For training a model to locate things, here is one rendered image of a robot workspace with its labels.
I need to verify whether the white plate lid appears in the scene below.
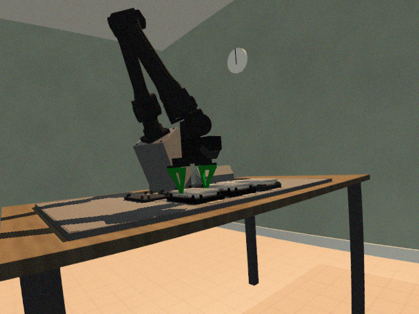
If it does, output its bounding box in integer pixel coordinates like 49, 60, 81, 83
209, 182, 252, 188

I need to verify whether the beige button panel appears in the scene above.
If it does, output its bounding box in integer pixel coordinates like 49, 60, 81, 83
191, 165, 250, 185

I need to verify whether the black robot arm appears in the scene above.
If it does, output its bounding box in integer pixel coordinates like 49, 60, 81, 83
107, 8, 222, 159

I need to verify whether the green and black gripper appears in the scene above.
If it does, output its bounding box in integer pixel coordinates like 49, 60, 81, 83
167, 137, 217, 194

